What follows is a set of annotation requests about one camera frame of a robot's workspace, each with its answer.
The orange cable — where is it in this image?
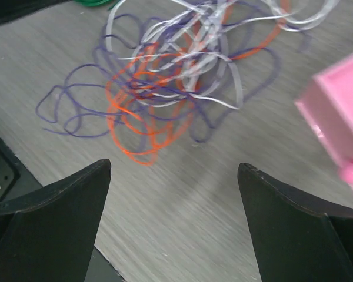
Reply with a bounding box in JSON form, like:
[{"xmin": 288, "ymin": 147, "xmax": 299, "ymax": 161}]
[{"xmin": 105, "ymin": 0, "xmax": 292, "ymax": 166}]

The green wire coil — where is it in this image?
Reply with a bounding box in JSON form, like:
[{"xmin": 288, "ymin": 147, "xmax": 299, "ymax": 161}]
[{"xmin": 72, "ymin": 0, "xmax": 121, "ymax": 11}]

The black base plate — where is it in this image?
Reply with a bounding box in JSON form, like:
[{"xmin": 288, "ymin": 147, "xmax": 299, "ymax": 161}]
[{"xmin": 0, "ymin": 138, "xmax": 122, "ymax": 281}]

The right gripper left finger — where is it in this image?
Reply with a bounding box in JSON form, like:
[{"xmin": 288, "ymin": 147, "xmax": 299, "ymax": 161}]
[{"xmin": 0, "ymin": 159, "xmax": 111, "ymax": 281}]

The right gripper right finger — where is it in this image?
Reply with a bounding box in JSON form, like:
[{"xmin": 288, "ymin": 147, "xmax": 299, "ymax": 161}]
[{"xmin": 238, "ymin": 163, "xmax": 353, "ymax": 282}]

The pink drawer box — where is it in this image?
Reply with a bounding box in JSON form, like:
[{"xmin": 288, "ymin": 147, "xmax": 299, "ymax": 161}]
[{"xmin": 295, "ymin": 54, "xmax": 353, "ymax": 191}]

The purple cable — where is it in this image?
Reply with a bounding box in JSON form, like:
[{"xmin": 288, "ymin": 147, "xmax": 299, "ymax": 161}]
[{"xmin": 35, "ymin": 11, "xmax": 283, "ymax": 155}]

